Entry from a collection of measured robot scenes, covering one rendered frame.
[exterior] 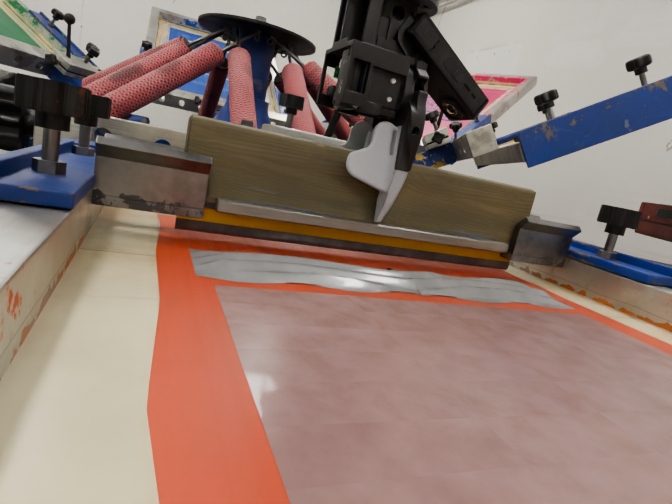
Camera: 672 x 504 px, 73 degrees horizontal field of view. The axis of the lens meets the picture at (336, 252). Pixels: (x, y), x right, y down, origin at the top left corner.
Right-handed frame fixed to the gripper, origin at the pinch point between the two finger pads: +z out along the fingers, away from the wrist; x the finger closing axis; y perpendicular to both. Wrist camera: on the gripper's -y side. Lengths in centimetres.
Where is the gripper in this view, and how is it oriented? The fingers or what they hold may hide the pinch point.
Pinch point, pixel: (374, 205)
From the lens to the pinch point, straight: 47.2
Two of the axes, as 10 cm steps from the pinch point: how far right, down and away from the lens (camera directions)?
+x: 3.6, 2.6, -9.0
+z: -2.0, 9.6, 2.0
